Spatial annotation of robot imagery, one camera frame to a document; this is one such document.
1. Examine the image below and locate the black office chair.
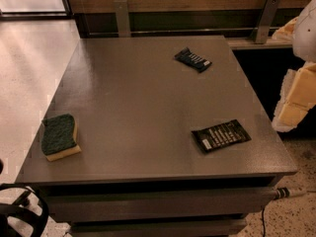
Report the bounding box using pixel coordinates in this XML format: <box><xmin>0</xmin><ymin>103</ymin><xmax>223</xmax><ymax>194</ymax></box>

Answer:
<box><xmin>0</xmin><ymin>184</ymin><xmax>49</xmax><ymax>237</ymax></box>

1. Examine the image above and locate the right metal wall bracket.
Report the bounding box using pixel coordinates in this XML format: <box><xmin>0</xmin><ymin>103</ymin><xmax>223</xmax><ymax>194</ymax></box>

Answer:
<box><xmin>251</xmin><ymin>0</ymin><xmax>280</xmax><ymax>44</ymax></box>

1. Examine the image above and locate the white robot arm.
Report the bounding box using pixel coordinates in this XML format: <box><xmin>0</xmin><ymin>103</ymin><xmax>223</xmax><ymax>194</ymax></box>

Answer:
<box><xmin>272</xmin><ymin>0</ymin><xmax>316</xmax><ymax>132</ymax></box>

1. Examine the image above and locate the black cable with plug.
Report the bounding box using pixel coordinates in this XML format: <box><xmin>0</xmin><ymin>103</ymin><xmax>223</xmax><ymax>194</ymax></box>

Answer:
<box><xmin>261</xmin><ymin>187</ymin><xmax>307</xmax><ymax>237</ymax></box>

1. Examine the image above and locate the green and yellow sponge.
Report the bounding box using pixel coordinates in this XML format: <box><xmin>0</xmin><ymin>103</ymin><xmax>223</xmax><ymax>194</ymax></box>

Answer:
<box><xmin>40</xmin><ymin>114</ymin><xmax>81</xmax><ymax>162</ymax></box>

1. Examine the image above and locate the metal wall bracket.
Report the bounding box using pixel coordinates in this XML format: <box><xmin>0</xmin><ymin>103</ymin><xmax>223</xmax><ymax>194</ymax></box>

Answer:
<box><xmin>251</xmin><ymin>0</ymin><xmax>280</xmax><ymax>44</ymax></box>
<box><xmin>114</xmin><ymin>0</ymin><xmax>131</xmax><ymax>38</ymax></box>

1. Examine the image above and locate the left metal wall bracket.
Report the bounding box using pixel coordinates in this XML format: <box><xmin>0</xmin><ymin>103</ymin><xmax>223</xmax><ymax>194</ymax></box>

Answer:
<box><xmin>114</xmin><ymin>0</ymin><xmax>131</xmax><ymax>38</ymax></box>

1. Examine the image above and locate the dark rxbar blueberry wrapper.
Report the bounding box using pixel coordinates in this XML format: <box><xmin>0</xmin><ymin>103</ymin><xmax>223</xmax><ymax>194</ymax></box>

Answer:
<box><xmin>174</xmin><ymin>47</ymin><xmax>212</xmax><ymax>73</ymax></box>

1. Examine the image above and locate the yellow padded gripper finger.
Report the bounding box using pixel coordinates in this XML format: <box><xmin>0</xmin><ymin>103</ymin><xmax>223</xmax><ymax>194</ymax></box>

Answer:
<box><xmin>272</xmin><ymin>62</ymin><xmax>316</xmax><ymax>132</ymax></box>
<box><xmin>272</xmin><ymin>17</ymin><xmax>297</xmax><ymax>42</ymax></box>

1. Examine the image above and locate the black snack bar wrapper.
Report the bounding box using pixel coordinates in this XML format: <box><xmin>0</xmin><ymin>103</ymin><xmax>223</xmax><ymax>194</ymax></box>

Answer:
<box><xmin>192</xmin><ymin>119</ymin><xmax>251</xmax><ymax>153</ymax></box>

